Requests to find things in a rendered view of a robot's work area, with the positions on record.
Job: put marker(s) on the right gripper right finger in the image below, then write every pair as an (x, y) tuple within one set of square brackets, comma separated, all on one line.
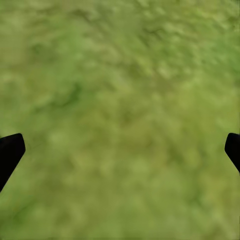
[(232, 148)]

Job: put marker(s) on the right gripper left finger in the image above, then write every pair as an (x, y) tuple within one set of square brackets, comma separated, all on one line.
[(12, 149)]

